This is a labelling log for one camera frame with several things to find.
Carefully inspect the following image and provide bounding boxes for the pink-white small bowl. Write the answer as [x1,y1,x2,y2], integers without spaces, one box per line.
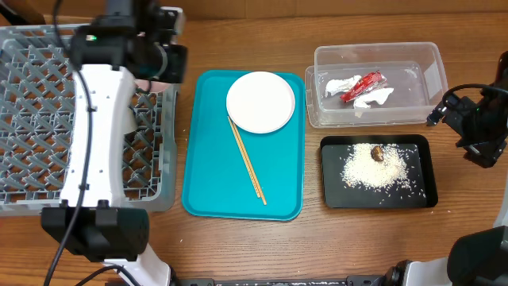
[135,79,179,95]

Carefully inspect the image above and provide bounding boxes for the white napkin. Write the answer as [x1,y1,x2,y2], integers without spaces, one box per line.
[322,75,394,118]

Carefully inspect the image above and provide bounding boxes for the red snack wrapper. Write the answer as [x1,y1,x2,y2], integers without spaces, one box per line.
[340,71,387,102]

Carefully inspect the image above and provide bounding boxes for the brown food chunk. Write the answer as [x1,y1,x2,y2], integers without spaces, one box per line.
[371,145,384,162]

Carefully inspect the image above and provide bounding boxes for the rice grains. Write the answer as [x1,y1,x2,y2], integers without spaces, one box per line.
[340,143,427,208]

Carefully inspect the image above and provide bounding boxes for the wooden chopstick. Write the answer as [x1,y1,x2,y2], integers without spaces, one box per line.
[231,122,267,206]
[227,117,251,179]

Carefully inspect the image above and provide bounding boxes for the large white round plate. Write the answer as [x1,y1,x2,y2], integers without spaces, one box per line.
[226,71,296,134]

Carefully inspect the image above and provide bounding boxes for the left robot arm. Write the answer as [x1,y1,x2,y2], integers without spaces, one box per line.
[41,23,187,285]

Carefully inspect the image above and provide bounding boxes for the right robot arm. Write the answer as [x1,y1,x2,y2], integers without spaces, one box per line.
[372,52,507,286]

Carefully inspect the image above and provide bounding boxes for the clear plastic waste bin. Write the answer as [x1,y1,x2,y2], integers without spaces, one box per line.
[305,42,448,128]

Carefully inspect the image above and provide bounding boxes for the black rectangular tray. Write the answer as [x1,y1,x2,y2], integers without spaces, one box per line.
[321,134,438,209]

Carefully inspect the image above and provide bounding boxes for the grey plastic dish rack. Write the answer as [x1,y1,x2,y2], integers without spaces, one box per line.
[1,25,179,217]

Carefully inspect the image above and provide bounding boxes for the teal plastic serving tray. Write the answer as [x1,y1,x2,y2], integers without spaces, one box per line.
[182,70,306,221]

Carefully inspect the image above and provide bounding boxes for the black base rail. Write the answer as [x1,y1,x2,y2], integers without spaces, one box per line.
[170,261,445,286]

